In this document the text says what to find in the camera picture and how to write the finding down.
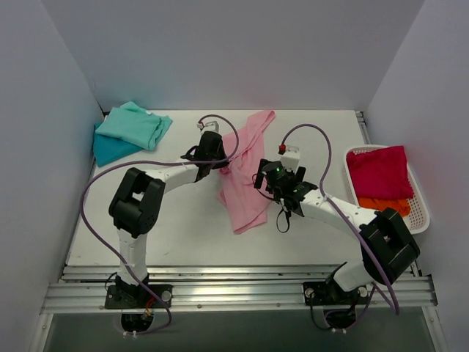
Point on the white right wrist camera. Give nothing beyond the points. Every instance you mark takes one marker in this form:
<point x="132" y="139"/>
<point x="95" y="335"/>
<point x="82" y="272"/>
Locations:
<point x="289" y="157"/>

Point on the teal blue folded t-shirt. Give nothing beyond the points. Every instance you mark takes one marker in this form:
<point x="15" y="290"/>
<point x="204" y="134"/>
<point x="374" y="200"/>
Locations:
<point x="107" y="150"/>

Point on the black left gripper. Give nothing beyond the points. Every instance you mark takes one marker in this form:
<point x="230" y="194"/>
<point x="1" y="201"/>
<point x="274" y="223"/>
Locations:
<point x="213" y="153"/>

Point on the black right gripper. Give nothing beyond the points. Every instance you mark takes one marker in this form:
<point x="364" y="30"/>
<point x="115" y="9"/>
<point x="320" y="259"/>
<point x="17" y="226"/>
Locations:
<point x="264" y="172"/>

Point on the pink t-shirt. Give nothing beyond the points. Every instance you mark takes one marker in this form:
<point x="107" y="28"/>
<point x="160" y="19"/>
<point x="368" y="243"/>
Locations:
<point x="245" y="206"/>

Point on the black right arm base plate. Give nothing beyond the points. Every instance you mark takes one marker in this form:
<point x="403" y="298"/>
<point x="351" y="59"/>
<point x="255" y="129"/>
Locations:
<point x="318" y="293"/>

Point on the aluminium rail frame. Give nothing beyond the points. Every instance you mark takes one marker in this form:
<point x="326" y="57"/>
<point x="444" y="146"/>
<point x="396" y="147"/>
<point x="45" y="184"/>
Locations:
<point x="233" y="292"/>

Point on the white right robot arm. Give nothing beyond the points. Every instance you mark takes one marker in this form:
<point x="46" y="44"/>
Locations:
<point x="387" y="246"/>

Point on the white plastic basket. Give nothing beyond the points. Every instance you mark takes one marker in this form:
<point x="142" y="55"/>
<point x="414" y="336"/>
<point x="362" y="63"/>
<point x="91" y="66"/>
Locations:
<point x="418" y="220"/>

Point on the magenta t-shirt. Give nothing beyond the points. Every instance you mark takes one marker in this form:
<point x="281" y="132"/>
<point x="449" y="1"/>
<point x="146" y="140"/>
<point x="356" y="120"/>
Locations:
<point x="380" y="174"/>

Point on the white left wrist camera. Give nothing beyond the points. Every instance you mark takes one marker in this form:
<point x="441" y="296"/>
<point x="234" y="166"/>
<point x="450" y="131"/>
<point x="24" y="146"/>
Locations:
<point x="211" y="126"/>

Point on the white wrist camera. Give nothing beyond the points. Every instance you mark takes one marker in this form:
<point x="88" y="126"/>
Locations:
<point x="211" y="126"/>
<point x="289" y="157"/>

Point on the orange t-shirt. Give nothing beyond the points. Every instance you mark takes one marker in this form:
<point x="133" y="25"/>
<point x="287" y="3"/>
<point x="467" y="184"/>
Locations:
<point x="400" y="205"/>

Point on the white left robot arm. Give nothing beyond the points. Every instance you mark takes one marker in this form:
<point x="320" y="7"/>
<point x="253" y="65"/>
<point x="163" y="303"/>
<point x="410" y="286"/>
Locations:
<point x="137" y="202"/>

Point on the mint green folded t-shirt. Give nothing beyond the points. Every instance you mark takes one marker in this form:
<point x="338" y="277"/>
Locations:
<point x="135" y="125"/>

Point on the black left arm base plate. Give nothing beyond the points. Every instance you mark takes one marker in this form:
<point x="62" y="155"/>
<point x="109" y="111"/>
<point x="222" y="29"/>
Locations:
<point x="121" y="296"/>

